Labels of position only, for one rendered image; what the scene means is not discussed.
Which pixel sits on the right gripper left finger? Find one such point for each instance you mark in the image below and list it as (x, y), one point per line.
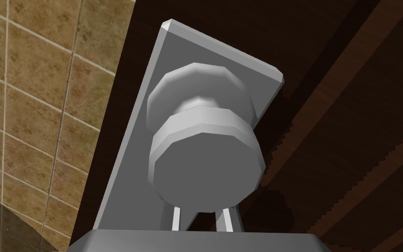
(174, 218)

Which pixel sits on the grey round door knob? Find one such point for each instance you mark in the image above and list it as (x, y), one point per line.
(201, 147)

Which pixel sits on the dark brown wooden door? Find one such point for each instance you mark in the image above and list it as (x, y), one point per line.
(345, 122)

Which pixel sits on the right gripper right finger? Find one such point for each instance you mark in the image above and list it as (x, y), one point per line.
(228, 219)

